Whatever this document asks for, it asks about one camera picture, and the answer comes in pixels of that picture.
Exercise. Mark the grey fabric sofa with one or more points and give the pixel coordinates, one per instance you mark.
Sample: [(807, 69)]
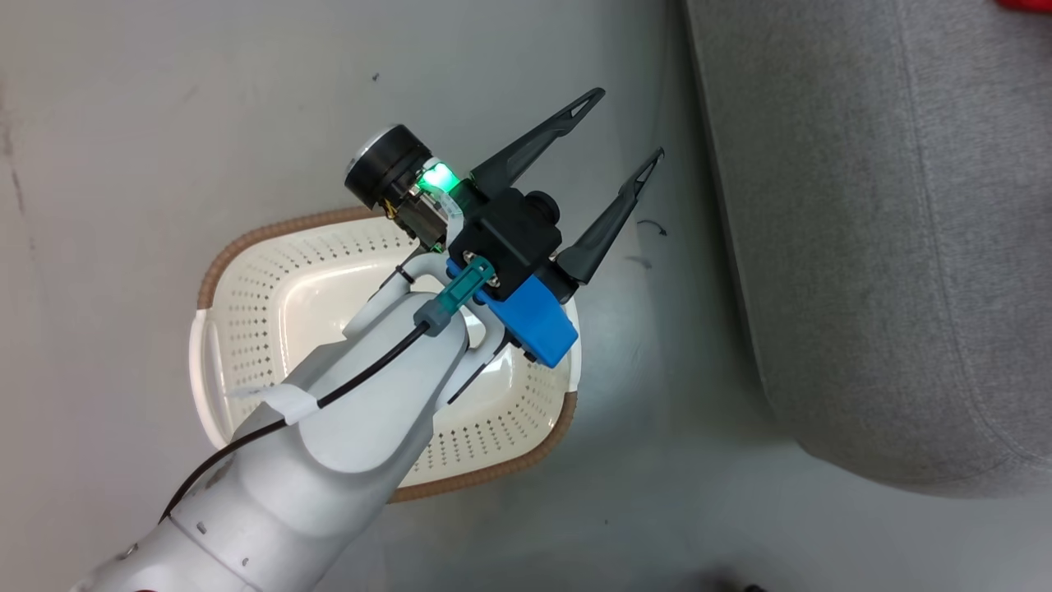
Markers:
[(863, 247)]

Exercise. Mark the white tape strip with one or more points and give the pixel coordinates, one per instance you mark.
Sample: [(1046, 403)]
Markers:
[(283, 401)]

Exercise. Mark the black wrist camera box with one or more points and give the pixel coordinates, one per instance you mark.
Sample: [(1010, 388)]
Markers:
[(514, 234)]

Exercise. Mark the white perforated laundry basket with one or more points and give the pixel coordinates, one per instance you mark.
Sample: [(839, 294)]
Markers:
[(246, 329)]

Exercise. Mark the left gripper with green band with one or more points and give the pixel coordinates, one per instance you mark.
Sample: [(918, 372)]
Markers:
[(390, 168)]

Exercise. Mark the red garment with black panel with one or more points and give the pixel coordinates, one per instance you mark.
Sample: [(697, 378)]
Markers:
[(1027, 4)]

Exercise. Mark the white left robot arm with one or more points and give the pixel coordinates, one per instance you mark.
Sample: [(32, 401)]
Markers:
[(353, 427)]

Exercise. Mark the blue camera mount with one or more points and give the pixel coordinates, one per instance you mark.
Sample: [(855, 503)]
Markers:
[(538, 321)]

